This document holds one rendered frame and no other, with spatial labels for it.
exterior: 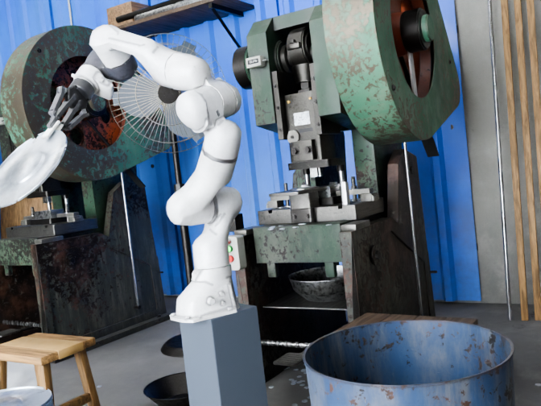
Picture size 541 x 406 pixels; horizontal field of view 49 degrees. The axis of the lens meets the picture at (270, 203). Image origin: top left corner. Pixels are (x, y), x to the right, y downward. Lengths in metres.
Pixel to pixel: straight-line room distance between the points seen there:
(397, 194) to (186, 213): 1.13
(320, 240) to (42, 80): 1.66
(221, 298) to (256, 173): 2.23
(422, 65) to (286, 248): 0.97
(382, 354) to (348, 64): 0.99
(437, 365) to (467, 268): 2.07
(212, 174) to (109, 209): 1.95
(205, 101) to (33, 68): 1.63
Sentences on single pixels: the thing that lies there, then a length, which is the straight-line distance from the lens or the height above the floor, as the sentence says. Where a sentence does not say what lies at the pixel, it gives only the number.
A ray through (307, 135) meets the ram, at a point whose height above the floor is 0.99.
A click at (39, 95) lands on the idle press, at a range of 3.19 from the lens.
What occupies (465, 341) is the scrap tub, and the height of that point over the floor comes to 0.44.
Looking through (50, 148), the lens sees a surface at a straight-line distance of 1.86.
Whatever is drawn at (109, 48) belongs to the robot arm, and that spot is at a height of 1.29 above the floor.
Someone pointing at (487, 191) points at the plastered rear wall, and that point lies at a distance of 3.49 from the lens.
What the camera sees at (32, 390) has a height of 0.28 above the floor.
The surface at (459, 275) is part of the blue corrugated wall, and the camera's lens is 3.57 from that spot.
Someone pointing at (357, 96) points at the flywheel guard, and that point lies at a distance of 2.10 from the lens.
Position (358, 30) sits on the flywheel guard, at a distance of 2.03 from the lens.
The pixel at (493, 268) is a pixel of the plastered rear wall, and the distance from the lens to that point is 3.55.
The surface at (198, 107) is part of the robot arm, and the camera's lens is 1.69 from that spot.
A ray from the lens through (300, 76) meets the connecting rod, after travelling 2.51.
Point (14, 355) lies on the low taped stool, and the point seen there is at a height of 0.33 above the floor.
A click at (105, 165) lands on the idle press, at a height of 0.99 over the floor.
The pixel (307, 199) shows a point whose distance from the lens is 2.36.
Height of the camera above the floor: 0.87
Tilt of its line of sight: 3 degrees down
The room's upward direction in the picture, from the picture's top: 6 degrees counter-clockwise
